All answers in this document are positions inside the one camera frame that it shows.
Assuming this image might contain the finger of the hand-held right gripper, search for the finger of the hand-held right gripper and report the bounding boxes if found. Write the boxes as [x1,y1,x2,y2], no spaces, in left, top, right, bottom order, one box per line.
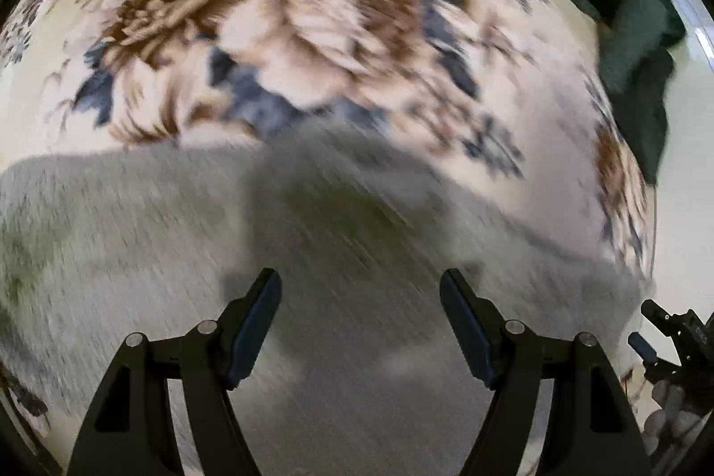
[640,300,682,340]
[627,332,678,382]

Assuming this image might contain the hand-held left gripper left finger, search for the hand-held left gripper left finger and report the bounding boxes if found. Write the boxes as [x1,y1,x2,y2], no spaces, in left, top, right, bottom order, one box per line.
[66,268,282,476]

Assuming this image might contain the grey towel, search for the grey towel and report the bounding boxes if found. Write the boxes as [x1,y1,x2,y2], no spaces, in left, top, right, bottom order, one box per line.
[0,118,648,476]

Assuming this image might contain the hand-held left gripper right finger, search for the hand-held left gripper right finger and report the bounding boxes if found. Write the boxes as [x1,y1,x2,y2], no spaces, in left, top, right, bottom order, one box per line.
[440,269,655,476]

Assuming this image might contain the person's right hand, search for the person's right hand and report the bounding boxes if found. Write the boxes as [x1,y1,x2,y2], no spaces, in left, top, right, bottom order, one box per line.
[641,378,704,457]

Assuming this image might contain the floral printed blanket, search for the floral printed blanket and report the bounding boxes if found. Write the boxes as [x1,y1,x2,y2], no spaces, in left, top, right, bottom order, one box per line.
[0,0,656,460]

